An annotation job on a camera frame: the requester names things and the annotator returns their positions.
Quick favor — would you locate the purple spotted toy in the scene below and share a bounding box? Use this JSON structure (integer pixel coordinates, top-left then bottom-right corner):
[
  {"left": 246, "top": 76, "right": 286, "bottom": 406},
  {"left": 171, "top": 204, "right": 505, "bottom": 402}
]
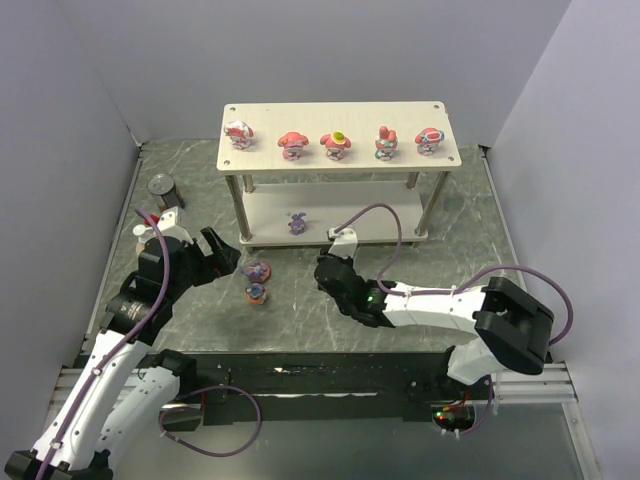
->
[{"left": 240, "top": 261, "right": 271, "bottom": 283}]

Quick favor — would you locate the pink white toy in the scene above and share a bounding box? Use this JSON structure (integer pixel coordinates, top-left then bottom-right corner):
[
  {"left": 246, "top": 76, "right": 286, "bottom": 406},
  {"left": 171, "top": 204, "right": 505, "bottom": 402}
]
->
[{"left": 223, "top": 120, "right": 254, "bottom": 150}]

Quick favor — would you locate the pink toy yellow hat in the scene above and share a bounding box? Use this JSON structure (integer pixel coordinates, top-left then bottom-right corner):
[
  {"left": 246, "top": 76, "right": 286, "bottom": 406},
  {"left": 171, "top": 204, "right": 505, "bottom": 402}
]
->
[{"left": 320, "top": 131, "right": 351, "bottom": 161}]

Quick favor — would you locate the red bunny ear toy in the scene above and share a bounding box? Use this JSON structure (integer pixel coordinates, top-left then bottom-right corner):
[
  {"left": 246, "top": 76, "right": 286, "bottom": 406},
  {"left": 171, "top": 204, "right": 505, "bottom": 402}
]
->
[{"left": 375, "top": 126, "right": 398, "bottom": 161}]

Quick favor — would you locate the pink blue goggles toy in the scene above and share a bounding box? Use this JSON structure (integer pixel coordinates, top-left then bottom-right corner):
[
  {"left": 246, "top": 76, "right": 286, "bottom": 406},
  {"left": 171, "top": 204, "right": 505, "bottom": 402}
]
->
[{"left": 414, "top": 127, "right": 445, "bottom": 156}]

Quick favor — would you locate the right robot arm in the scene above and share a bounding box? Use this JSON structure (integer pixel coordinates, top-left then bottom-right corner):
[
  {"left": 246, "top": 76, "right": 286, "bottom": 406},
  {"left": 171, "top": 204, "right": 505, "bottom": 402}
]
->
[{"left": 314, "top": 255, "right": 554, "bottom": 385}]

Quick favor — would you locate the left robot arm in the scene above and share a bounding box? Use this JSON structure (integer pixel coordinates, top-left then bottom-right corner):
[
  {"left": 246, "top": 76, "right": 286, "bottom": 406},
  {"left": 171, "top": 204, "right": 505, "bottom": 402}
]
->
[{"left": 5, "top": 228, "right": 241, "bottom": 479}]

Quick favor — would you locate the white two-tier shelf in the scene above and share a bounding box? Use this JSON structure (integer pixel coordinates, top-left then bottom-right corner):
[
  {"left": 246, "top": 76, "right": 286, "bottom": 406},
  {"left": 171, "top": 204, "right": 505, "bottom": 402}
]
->
[{"left": 217, "top": 101, "right": 462, "bottom": 248}]

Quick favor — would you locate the beige pump lotion bottle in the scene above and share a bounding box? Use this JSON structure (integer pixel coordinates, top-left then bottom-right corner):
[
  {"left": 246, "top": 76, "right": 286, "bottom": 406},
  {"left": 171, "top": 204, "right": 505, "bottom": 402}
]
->
[{"left": 132, "top": 224, "right": 155, "bottom": 256}]

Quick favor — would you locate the orange base purple toy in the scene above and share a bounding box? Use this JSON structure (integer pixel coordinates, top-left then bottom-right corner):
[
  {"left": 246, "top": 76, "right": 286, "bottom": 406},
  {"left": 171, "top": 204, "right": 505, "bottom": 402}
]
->
[{"left": 245, "top": 283, "right": 267, "bottom": 305}]

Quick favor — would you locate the dark soda can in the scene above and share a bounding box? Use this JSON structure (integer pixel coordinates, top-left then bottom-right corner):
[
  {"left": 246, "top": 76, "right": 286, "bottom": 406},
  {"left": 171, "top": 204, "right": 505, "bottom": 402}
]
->
[{"left": 147, "top": 173, "right": 185, "bottom": 212}]

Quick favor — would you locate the black front base bar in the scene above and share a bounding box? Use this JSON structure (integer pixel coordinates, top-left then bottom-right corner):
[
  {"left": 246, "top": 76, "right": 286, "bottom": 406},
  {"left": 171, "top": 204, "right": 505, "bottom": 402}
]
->
[{"left": 181, "top": 353, "right": 489, "bottom": 426}]

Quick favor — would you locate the small electronics board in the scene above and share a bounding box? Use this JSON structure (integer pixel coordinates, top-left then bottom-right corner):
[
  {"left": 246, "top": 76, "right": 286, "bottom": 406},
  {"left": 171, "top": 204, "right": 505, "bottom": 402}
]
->
[{"left": 431, "top": 404, "right": 476, "bottom": 433}]

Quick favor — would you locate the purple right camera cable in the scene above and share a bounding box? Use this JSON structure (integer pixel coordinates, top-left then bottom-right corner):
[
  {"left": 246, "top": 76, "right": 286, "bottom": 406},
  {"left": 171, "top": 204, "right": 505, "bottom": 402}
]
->
[{"left": 334, "top": 202, "right": 574, "bottom": 436}]

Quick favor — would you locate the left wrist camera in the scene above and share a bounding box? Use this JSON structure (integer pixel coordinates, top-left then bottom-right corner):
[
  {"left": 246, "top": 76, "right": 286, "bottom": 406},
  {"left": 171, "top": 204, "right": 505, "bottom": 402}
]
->
[{"left": 151, "top": 207, "right": 193, "bottom": 243}]

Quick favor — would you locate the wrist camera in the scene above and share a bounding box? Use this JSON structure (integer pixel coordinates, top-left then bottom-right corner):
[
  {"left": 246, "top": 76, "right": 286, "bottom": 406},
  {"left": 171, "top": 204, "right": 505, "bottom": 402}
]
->
[
  {"left": 328, "top": 227, "right": 358, "bottom": 260},
  {"left": 151, "top": 207, "right": 193, "bottom": 243}
]

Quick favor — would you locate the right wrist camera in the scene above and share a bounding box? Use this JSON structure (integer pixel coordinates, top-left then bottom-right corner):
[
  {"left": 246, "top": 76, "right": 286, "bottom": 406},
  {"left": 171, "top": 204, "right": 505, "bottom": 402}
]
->
[{"left": 328, "top": 227, "right": 358, "bottom": 260}]

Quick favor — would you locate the purple loop cable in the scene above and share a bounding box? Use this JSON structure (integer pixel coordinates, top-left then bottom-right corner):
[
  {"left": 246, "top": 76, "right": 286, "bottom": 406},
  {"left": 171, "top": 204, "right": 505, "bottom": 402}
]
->
[{"left": 158, "top": 384, "right": 263, "bottom": 457}]

